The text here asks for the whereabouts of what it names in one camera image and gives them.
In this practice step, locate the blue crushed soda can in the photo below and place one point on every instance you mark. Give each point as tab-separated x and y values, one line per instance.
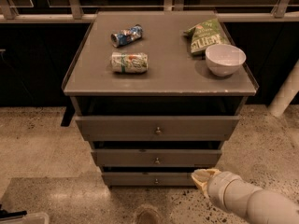
126	36

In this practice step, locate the green chip bag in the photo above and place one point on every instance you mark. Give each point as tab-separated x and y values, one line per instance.
205	34

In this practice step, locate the white bowl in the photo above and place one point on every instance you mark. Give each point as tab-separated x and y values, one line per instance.
223	59

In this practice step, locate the grey top drawer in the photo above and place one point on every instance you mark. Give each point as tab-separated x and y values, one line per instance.
156	128

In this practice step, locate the white pillar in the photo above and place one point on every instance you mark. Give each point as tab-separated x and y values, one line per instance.
286	93

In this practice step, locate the metal window railing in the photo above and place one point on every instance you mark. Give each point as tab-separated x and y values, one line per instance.
37	11

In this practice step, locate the grey bottom drawer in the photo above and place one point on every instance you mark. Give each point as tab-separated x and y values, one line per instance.
147	179

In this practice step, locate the black object bottom left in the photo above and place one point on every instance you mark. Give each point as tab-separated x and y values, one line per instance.
5	214

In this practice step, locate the clear plastic box corner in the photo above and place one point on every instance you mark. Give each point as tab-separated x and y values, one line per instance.
34	218

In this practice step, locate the grey drawer cabinet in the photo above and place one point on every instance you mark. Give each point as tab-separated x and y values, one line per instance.
176	83

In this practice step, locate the grey drawer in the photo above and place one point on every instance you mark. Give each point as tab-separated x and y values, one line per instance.
156	128
147	179
156	157

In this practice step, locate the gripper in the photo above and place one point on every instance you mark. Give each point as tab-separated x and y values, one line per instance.
217	184

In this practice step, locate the green white soda can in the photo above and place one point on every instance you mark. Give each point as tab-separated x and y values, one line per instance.
129	63

